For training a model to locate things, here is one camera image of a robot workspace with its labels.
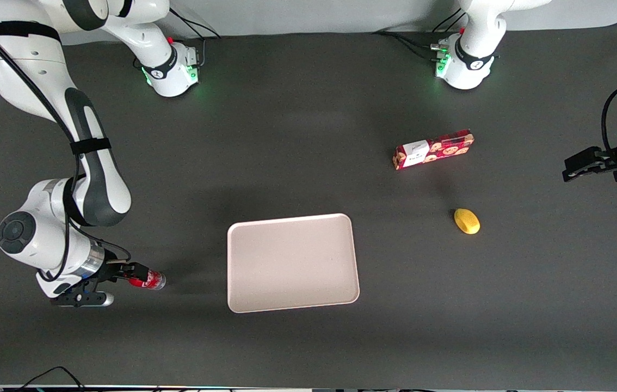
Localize red soda can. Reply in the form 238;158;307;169
128;270;167;291

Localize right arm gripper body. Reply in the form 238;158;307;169
49;259;124;298

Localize yellow lemon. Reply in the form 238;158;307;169
454;207;481;235

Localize black cable at table edge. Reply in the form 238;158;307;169
14;366;87;390

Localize beige rectangular tray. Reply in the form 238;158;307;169
226;213;361;314

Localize red tartan cookie box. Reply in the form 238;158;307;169
392;128;475;171

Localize black cables at arm base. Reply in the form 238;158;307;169
372;8;468;62
169;8;222;69

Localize black cables at left arm base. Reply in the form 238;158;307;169
372;8;468;62

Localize black cable along right arm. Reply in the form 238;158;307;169
0;33;132;284

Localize black cables at right arm base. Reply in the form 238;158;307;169
169;8;222;69

